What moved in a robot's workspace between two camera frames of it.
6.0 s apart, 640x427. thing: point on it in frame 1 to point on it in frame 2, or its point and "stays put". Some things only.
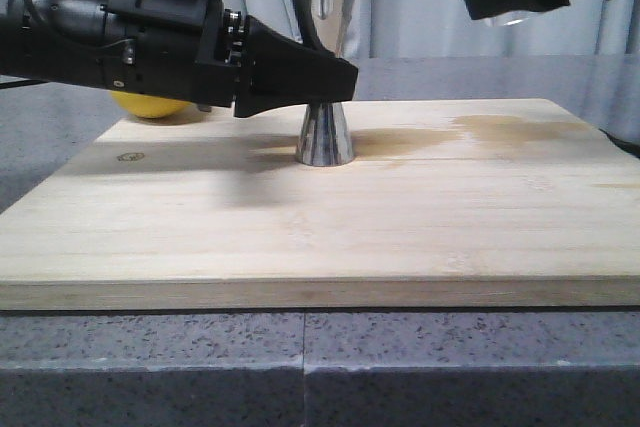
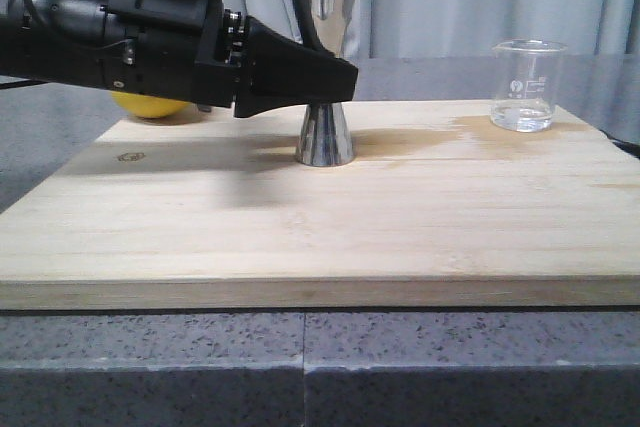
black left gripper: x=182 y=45 stays put
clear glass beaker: x=516 y=18 to x=526 y=84
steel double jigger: x=324 y=2 stays put
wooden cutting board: x=447 y=205 stays put
